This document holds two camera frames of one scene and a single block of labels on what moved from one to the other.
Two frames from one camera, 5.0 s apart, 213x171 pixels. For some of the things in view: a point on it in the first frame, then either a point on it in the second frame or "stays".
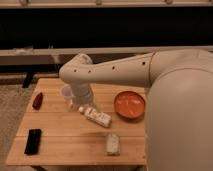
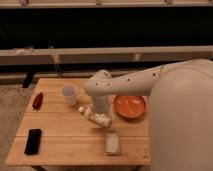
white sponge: (113, 144) stays
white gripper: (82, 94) to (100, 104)
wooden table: (94, 134) stays
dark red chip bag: (38, 99) stays
